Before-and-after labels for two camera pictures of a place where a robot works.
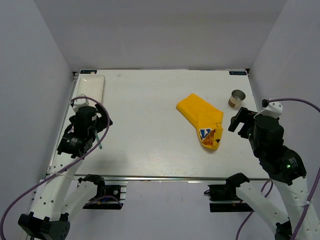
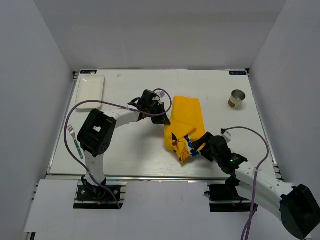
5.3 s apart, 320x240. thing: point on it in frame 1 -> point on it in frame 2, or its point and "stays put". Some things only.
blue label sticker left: x=88 y=71 stays put
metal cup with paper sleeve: x=236 y=99 stays put
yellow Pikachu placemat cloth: x=207 y=120 -> x=186 y=122
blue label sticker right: x=239 y=73 stays put
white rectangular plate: x=92 y=86 stays put
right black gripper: x=240 y=116 -> x=198 y=144
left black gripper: x=102 y=120 -> x=163 y=120
